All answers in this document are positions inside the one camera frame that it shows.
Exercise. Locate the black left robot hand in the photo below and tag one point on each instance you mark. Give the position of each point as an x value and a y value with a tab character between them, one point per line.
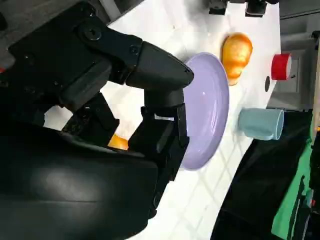
255	7

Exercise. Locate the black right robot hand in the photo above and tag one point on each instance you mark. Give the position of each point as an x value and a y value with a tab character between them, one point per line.
75	180

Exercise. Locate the orange toy bread roll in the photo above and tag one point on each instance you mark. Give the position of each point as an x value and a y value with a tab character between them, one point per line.
235	55
120	143

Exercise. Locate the red emergency stop button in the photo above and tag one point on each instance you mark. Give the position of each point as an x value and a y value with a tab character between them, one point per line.
278	66

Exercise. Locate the black round table grommet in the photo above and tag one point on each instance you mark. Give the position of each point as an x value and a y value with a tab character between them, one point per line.
267	83

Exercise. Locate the pale green mug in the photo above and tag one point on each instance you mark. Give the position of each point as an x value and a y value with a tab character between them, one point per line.
257	122

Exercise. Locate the lilac plate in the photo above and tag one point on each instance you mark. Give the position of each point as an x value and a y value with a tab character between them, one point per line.
207	112

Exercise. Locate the black cloth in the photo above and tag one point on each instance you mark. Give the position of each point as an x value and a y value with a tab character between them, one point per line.
262	187

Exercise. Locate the green cloth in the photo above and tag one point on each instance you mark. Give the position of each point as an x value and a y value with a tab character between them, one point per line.
287	220

